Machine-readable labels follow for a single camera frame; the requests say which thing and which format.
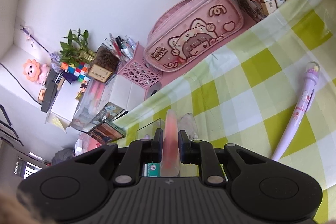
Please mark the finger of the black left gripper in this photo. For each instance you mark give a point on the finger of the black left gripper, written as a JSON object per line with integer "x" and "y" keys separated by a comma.
{"x": 135, "y": 156}
{"x": 202, "y": 154}

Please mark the white storage box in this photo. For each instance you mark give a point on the white storage box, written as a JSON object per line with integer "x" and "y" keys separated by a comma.
{"x": 66, "y": 102}

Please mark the lucky bamboo plant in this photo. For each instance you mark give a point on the lucky bamboo plant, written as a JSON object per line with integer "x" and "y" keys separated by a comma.
{"x": 76, "y": 49}

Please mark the purple cartoon pen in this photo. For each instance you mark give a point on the purple cartoon pen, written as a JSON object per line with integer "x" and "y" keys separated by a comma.
{"x": 305, "y": 99}

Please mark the orange highlighter marker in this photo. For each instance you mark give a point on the orange highlighter marker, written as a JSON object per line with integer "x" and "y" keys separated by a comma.
{"x": 170, "y": 164}

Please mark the clear plastic drawer box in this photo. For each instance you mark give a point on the clear plastic drawer box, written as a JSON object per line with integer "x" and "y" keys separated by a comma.
{"x": 94, "y": 104}

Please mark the pink cartoon pencil case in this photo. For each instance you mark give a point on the pink cartoon pencil case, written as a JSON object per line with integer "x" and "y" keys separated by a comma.
{"x": 188, "y": 29}

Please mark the black box on top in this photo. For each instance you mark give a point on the black box on top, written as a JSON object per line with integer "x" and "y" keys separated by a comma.
{"x": 51, "y": 86}

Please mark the green checkered tablecloth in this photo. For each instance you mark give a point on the green checkered tablecloth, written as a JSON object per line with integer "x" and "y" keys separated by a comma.
{"x": 245, "y": 93}

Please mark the framed calligraphy sign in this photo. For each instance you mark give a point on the framed calligraphy sign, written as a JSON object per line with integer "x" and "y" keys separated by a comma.
{"x": 104, "y": 65}

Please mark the pens in pink holder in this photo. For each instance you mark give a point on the pens in pink holder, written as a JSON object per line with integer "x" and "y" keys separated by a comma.
{"x": 122, "y": 48}

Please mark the colourful rubik's cube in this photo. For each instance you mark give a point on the colourful rubik's cube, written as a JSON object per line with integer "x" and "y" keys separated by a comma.
{"x": 78, "y": 73}

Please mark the smartphone playing video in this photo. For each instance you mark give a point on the smartphone playing video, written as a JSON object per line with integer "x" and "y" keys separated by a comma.
{"x": 106, "y": 132}

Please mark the pink lattice pen holder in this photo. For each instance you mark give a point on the pink lattice pen holder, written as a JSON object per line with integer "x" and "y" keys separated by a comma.
{"x": 139, "y": 71}

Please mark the pink lion plush toy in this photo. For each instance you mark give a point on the pink lion plush toy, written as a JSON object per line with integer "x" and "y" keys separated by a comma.
{"x": 35, "y": 72}

